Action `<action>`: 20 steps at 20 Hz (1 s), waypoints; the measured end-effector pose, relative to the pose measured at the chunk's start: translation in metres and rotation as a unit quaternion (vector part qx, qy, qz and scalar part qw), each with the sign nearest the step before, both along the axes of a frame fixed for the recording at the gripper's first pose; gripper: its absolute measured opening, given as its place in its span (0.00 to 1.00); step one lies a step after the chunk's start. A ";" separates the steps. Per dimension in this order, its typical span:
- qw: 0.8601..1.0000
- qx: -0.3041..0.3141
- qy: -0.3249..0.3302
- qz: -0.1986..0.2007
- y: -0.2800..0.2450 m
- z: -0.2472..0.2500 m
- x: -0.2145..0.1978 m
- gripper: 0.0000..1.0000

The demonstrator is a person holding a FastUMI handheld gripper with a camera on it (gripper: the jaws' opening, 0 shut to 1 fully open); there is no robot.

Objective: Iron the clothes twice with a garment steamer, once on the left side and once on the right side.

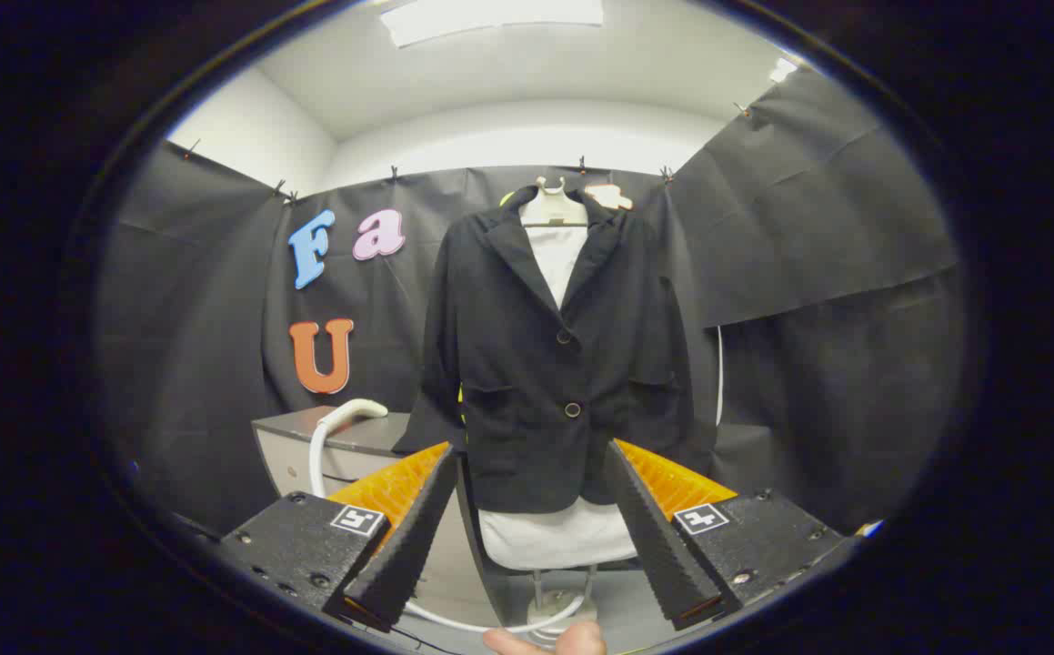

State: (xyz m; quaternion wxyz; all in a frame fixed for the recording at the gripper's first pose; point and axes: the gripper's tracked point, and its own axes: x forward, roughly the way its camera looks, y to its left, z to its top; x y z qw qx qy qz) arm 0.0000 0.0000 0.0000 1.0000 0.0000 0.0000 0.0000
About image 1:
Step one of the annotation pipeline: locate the white plastic hanger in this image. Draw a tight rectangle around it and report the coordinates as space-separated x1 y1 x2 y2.
519 177 591 228

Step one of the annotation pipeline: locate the steamer stand pole base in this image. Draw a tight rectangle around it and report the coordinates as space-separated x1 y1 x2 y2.
527 566 600 642

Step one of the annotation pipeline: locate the black jacket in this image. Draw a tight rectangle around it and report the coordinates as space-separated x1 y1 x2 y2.
392 186 718 515

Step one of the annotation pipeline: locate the black backdrop cloth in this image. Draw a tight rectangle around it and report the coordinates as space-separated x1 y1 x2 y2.
95 68 964 547

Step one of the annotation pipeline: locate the grey cabinet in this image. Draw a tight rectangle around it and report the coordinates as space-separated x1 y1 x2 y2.
251 406 514 629

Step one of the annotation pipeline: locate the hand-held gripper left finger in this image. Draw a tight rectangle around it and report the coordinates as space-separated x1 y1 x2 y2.
217 441 462 633

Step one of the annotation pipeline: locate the large ceiling light panel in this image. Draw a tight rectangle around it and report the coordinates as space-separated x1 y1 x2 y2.
379 0 605 48

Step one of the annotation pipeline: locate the row of small backdrop clips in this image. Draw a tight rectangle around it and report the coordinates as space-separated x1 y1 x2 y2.
183 102 750 206

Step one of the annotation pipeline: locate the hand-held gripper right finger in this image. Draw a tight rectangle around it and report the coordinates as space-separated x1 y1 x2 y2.
601 438 855 631

